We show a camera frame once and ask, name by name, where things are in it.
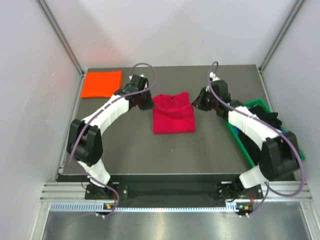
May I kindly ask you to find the right aluminium frame post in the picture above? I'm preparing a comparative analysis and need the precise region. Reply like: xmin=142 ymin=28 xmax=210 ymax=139
xmin=258 ymin=0 xmax=306 ymax=74

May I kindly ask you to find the blue t shirt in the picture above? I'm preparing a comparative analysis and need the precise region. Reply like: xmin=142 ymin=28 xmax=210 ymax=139
xmin=232 ymin=126 xmax=241 ymax=136

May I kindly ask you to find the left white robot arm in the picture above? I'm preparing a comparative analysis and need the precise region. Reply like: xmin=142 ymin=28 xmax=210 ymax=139
xmin=66 ymin=74 xmax=155 ymax=199

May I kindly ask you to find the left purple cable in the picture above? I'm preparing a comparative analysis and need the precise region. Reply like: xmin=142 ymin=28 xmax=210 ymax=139
xmin=68 ymin=62 xmax=158 ymax=221

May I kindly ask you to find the green plastic tray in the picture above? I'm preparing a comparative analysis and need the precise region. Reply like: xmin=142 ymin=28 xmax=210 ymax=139
xmin=220 ymin=98 xmax=306 ymax=168

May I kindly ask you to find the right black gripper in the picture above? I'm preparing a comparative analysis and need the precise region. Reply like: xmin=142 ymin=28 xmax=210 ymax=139
xmin=191 ymin=87 xmax=219 ymax=112

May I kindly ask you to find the folded orange t shirt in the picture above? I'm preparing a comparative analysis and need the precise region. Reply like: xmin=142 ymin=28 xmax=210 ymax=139
xmin=80 ymin=71 xmax=123 ymax=98

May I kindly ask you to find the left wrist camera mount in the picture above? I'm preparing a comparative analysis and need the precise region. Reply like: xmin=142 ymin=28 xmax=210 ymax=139
xmin=129 ymin=74 xmax=145 ymax=79

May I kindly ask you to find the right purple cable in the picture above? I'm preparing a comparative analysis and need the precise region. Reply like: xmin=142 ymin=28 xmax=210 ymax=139
xmin=208 ymin=61 xmax=306 ymax=218

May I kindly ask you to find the slotted grey cable duct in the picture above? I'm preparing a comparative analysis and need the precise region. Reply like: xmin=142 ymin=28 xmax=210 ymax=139
xmin=49 ymin=201 xmax=253 ymax=213

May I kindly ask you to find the black t shirt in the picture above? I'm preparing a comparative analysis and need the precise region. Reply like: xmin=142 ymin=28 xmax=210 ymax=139
xmin=238 ymin=105 xmax=282 ymax=166

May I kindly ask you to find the aluminium frame post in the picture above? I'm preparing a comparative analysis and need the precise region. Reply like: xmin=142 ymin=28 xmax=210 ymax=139
xmin=35 ymin=0 xmax=85 ymax=76
xmin=258 ymin=0 xmax=306 ymax=74

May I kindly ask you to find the red t shirt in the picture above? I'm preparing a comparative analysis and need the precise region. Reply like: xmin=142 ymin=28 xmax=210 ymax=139
xmin=152 ymin=92 xmax=196 ymax=135

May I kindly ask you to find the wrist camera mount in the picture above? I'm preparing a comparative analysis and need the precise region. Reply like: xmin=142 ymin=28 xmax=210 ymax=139
xmin=129 ymin=74 xmax=145 ymax=79
xmin=209 ymin=72 xmax=221 ymax=82

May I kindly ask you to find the purple cable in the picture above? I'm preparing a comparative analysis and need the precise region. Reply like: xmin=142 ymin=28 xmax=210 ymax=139
xmin=208 ymin=61 xmax=306 ymax=218
xmin=68 ymin=62 xmax=158 ymax=221

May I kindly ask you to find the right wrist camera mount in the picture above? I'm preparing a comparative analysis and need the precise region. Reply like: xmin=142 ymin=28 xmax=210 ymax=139
xmin=209 ymin=72 xmax=221 ymax=82

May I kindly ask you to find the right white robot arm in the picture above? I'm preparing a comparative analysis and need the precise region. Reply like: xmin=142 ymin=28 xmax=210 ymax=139
xmin=192 ymin=77 xmax=303 ymax=198

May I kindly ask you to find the left aluminium frame post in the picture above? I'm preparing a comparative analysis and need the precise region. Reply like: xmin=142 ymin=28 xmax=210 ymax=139
xmin=35 ymin=0 xmax=85 ymax=76

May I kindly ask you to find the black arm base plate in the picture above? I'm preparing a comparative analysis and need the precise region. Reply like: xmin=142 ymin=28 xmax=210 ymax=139
xmin=57 ymin=173 xmax=263 ymax=208

